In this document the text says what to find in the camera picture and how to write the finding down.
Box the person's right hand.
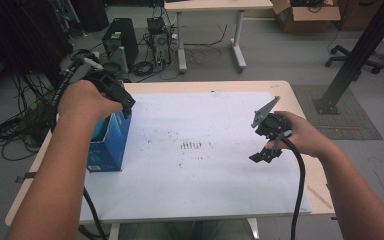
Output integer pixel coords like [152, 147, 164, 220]
[265, 110, 331, 158]

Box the black computer tower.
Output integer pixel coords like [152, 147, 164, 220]
[101, 17, 140, 69]

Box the dark strap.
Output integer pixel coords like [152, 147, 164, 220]
[14, 172, 38, 184]

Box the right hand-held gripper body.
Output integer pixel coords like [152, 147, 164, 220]
[250, 95, 294, 141]

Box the thin black floor cable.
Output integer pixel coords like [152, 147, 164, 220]
[183, 23, 229, 48]

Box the closed brown box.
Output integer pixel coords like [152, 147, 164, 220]
[333, 0, 384, 33]

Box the person's left hand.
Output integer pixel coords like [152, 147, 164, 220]
[57, 79, 124, 125]

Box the small open computer case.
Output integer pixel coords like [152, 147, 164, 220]
[146, 16, 173, 68]

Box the blue cardboard box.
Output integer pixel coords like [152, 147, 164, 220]
[86, 111, 133, 173]

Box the bundle of black floor cables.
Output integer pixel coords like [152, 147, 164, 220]
[0, 71, 59, 162]

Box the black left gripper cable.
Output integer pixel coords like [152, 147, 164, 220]
[49, 49, 109, 240]

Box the grey floor mat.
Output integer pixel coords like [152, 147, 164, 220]
[291, 84, 384, 141]

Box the open cardboard box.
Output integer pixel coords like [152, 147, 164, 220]
[270, 0, 342, 34]

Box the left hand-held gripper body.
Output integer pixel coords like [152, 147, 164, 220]
[81, 46, 129, 92]

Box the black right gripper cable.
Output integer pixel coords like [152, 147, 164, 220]
[279, 131, 307, 240]

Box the black metal stand beam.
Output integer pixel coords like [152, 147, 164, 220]
[313, 0, 384, 116]

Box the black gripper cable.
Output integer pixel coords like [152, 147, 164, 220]
[279, 131, 307, 240]
[49, 49, 109, 240]

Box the black office chair base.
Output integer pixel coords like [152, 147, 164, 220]
[324, 44, 384, 75]

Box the white table leg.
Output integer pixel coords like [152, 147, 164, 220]
[247, 218, 260, 240]
[109, 223, 120, 240]

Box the white table mat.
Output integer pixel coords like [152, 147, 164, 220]
[79, 91, 313, 224]

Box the white background desk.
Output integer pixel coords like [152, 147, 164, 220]
[163, 0, 274, 74]

